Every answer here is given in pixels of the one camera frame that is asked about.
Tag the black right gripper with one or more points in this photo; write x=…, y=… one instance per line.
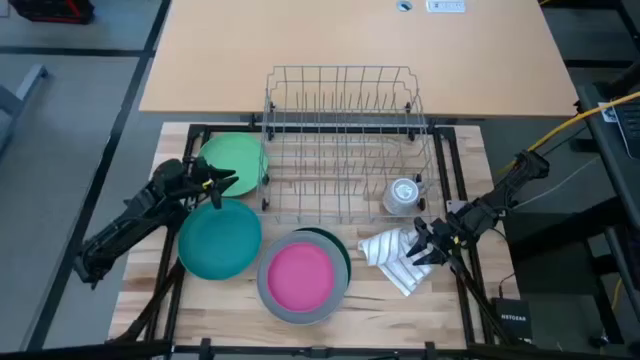
x=462, y=222

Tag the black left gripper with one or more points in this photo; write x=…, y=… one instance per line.
x=202, y=177

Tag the light green plate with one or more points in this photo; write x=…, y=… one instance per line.
x=235, y=155

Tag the teal plate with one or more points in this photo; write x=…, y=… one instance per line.
x=220, y=240

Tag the dark green plate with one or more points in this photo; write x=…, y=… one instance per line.
x=345, y=255

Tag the small pink plate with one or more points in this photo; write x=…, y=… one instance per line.
x=300, y=277

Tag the grey plate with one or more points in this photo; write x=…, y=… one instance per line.
x=300, y=316

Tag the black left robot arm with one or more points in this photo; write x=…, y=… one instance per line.
x=125, y=220

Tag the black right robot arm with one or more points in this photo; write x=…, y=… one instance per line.
x=510, y=190

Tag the white striped dish towel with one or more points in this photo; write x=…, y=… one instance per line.
x=387, y=255

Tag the clear patterned glass cup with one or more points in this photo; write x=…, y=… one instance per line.
x=402, y=196

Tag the black side table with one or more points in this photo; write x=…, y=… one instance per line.
x=605, y=165

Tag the tan wooden desk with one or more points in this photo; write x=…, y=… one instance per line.
x=350, y=40

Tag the white paper sticker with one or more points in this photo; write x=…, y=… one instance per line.
x=607, y=112

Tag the black keyboard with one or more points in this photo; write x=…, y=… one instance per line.
x=629, y=130

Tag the white power strip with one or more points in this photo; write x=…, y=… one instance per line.
x=445, y=5

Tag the black and red toolbox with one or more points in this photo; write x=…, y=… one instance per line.
x=50, y=10

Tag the grey desk grommet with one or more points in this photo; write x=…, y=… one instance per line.
x=404, y=5

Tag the black network switch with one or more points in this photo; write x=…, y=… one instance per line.
x=512, y=317

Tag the black metal table frame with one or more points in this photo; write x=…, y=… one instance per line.
x=250, y=352

